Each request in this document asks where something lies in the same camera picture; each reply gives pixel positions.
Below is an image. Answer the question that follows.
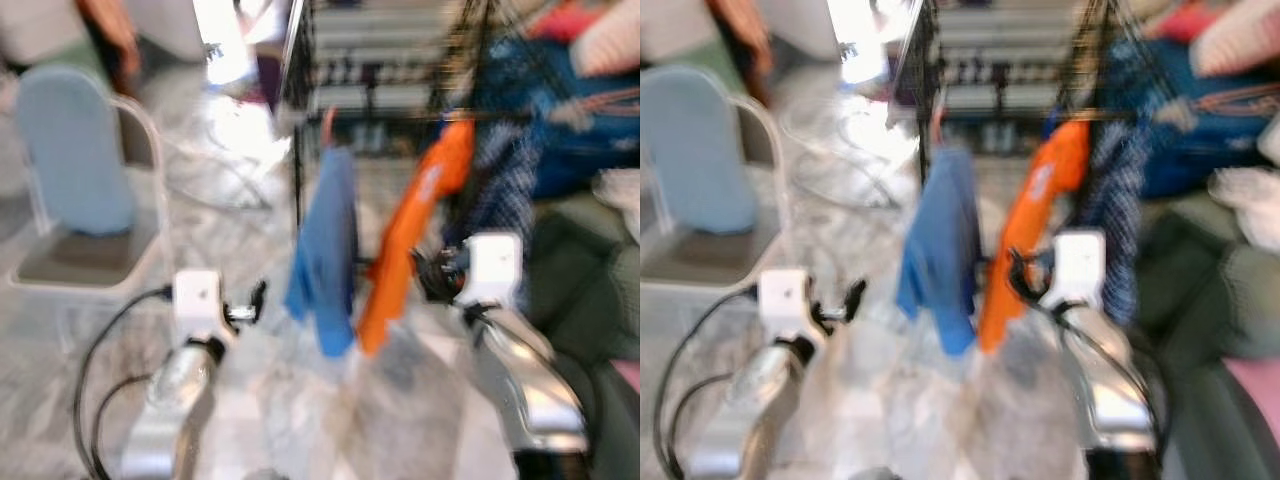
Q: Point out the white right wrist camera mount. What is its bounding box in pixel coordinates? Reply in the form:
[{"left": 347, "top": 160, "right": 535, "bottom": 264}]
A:
[
  {"left": 1050, "top": 229, "right": 1107, "bottom": 306},
  {"left": 464, "top": 231, "right": 525, "bottom": 309}
]

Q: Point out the dark green sofa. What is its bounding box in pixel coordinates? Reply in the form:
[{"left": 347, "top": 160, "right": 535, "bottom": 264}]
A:
[
  {"left": 1135, "top": 190, "right": 1280, "bottom": 480},
  {"left": 520, "top": 190, "right": 641, "bottom": 480}
]

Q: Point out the white baby bouncer frame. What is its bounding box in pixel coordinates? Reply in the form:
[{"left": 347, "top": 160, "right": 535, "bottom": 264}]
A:
[
  {"left": 165, "top": 95, "right": 277, "bottom": 212},
  {"left": 778, "top": 95, "right": 909, "bottom": 209}
]

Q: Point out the orange shirt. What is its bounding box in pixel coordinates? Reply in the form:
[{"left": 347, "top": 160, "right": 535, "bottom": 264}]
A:
[
  {"left": 978, "top": 118, "right": 1091, "bottom": 353},
  {"left": 355, "top": 118, "right": 477, "bottom": 357}
]

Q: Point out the pink patterned pillow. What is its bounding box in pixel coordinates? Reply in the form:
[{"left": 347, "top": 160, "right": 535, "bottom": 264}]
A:
[
  {"left": 572, "top": 0, "right": 641, "bottom": 79},
  {"left": 1188, "top": 0, "right": 1280, "bottom": 81}
]

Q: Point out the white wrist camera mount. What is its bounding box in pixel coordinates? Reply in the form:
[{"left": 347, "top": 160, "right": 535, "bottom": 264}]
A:
[
  {"left": 757, "top": 268, "right": 814, "bottom": 348},
  {"left": 464, "top": 231, "right": 525, "bottom": 309},
  {"left": 1050, "top": 229, "right": 1107, "bottom": 306},
  {"left": 172, "top": 268, "right": 227, "bottom": 348}
]

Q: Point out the light blue cushion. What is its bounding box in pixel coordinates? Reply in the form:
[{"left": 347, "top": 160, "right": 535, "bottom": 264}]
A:
[
  {"left": 642, "top": 65, "right": 759, "bottom": 237},
  {"left": 14, "top": 65, "right": 139, "bottom": 237}
]

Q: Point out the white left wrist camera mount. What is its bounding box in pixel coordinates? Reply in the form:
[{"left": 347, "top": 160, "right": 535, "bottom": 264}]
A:
[
  {"left": 757, "top": 268, "right": 814, "bottom": 348},
  {"left": 172, "top": 268, "right": 227, "bottom": 348}
]

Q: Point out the purple armchair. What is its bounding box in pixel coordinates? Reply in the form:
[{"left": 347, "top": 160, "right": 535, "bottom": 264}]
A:
[
  {"left": 892, "top": 55, "right": 917, "bottom": 109},
  {"left": 255, "top": 52, "right": 289, "bottom": 109}
]

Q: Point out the black drying rack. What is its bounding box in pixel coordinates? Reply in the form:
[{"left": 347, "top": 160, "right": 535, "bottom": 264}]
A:
[
  {"left": 890, "top": 0, "right": 1280, "bottom": 191},
  {"left": 280, "top": 0, "right": 641, "bottom": 231}
]

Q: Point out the blue fabric bag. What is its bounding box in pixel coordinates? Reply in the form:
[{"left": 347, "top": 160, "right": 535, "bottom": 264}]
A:
[
  {"left": 468, "top": 38, "right": 641, "bottom": 198},
  {"left": 1095, "top": 38, "right": 1280, "bottom": 198}
]

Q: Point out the blue shirt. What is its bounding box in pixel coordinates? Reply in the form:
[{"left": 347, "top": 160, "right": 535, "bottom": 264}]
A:
[
  {"left": 284, "top": 145, "right": 361, "bottom": 359},
  {"left": 895, "top": 145, "right": 979, "bottom": 358}
]

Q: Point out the white folding chair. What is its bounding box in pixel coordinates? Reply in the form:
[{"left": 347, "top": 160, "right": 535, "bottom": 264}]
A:
[
  {"left": 8, "top": 65, "right": 173, "bottom": 297},
  {"left": 640, "top": 65, "right": 793, "bottom": 293}
]

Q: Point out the red cloth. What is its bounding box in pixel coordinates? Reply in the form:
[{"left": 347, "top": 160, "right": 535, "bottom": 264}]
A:
[
  {"left": 528, "top": 3, "right": 603, "bottom": 43},
  {"left": 1150, "top": 3, "right": 1226, "bottom": 43}
]

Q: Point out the white crumpled cloth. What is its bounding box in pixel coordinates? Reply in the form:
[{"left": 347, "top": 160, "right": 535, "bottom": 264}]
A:
[
  {"left": 590, "top": 168, "right": 641, "bottom": 239},
  {"left": 1207, "top": 140, "right": 1280, "bottom": 253}
]

